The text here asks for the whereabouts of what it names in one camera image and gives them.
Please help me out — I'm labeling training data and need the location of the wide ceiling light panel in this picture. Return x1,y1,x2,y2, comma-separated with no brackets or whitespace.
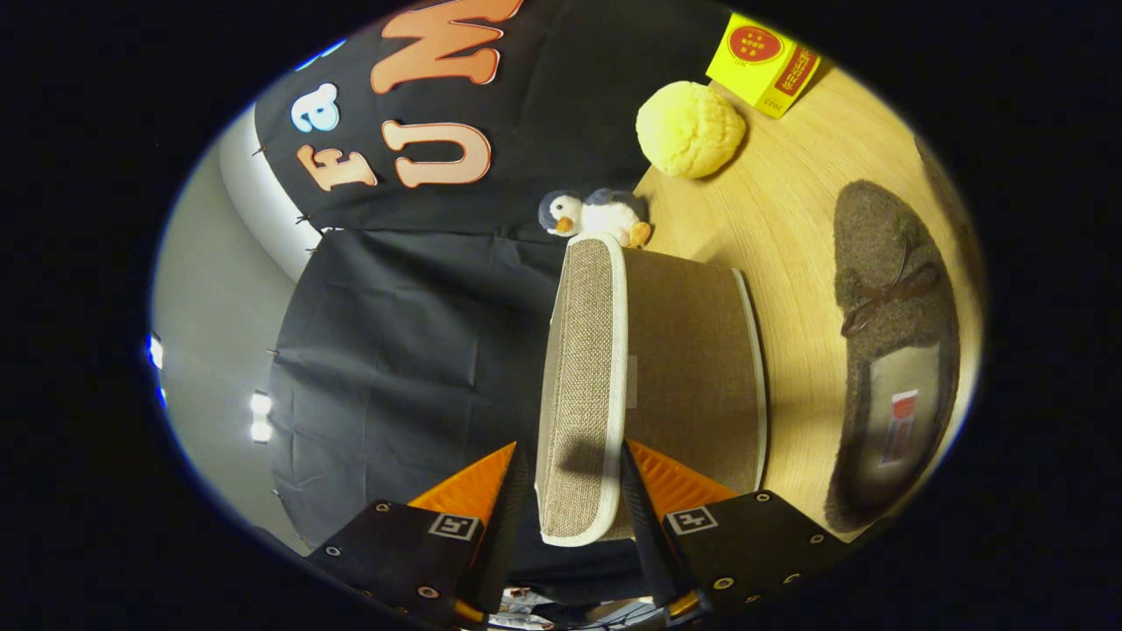
145,331,167,408

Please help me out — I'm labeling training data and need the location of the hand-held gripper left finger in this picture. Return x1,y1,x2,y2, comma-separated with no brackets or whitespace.
305,441,532,627

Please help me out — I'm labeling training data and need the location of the yellow book with red circle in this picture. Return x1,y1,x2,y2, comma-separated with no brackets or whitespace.
706,11,823,120

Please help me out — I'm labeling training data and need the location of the brown fuzzy slipper shoe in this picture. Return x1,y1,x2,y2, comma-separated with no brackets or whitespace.
824,180,962,534
913,133,983,303

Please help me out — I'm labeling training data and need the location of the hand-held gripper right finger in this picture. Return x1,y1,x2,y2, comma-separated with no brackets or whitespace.
619,438,858,627

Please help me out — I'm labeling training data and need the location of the yellow round bread plush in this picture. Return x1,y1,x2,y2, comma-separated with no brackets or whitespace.
635,81,748,181

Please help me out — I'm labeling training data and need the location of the penguin plush toy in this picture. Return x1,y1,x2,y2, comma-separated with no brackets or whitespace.
537,187,654,249

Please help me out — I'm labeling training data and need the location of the beige fabric storage box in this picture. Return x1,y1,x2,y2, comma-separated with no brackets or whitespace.
535,232,770,549

